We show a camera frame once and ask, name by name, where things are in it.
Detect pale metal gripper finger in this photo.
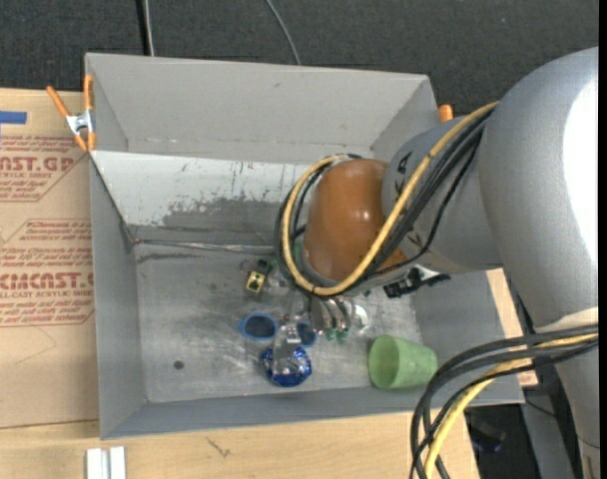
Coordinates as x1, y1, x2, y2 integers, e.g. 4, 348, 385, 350
272, 324, 292, 374
290, 324, 308, 373

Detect blue shiny round thing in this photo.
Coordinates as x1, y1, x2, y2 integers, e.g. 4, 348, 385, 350
260, 343, 314, 389

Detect blue sunglasses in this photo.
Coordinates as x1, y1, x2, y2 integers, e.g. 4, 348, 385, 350
239, 310, 319, 349

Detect clear glass thing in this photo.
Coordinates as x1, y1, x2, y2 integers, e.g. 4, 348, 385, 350
349, 302, 373, 337

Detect small yellow and black box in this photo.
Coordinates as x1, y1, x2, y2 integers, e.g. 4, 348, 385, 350
244, 268, 267, 298

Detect grey metal bin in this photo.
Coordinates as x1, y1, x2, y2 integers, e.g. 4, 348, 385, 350
83, 51, 527, 441

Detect green plastic cup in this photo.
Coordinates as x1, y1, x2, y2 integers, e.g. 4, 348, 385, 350
366, 333, 440, 391

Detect brown cardboard board red print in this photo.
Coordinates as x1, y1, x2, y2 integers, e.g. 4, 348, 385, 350
0, 86, 101, 431

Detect black cylinder on white bracket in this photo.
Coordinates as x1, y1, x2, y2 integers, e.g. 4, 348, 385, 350
381, 265, 452, 299

